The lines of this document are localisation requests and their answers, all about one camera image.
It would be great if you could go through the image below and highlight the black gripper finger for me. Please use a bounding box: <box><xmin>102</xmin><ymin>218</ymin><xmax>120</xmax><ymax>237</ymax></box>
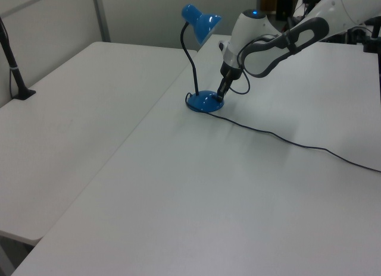
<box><xmin>222</xmin><ymin>78</ymin><xmax>233</xmax><ymax>102</ymax></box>
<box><xmin>216</xmin><ymin>77</ymin><xmax>228</xmax><ymax>102</ymax></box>

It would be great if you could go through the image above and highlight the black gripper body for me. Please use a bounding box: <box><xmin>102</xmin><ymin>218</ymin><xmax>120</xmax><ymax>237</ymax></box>
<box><xmin>220</xmin><ymin>61</ymin><xmax>242</xmax><ymax>81</ymax></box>

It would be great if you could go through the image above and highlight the blue gooseneck desk lamp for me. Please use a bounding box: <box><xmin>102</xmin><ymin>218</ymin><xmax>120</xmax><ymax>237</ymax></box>
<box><xmin>181</xmin><ymin>4</ymin><xmax>225</xmax><ymax>113</ymax></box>

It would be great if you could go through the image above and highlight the black box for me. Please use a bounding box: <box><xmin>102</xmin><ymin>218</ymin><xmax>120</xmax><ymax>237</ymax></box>
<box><xmin>276</xmin><ymin>0</ymin><xmax>302</xmax><ymax>21</ymax></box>

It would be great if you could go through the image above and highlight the black clamp equipment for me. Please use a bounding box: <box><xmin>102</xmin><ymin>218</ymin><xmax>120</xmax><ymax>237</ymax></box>
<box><xmin>346</xmin><ymin>15</ymin><xmax>381</xmax><ymax>54</ymax></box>

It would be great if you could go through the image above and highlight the black robot cable with connector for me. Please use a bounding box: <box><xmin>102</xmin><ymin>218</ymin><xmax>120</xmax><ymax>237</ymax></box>
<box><xmin>236</xmin><ymin>34</ymin><xmax>286</xmax><ymax>95</ymax></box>

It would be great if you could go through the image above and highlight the black lamp power cord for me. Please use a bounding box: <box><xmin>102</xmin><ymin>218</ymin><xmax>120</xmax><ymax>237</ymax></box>
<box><xmin>184</xmin><ymin>92</ymin><xmax>381</xmax><ymax>173</ymax></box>

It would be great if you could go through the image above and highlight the grey partition frame post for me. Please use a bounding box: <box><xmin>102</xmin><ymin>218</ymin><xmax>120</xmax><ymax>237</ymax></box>
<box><xmin>91</xmin><ymin>0</ymin><xmax>111</xmax><ymax>42</ymax></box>

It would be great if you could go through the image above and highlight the black camera stand pole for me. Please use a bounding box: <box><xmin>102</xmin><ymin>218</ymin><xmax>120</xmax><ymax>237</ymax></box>
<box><xmin>0</xmin><ymin>16</ymin><xmax>37</xmax><ymax>102</ymax></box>

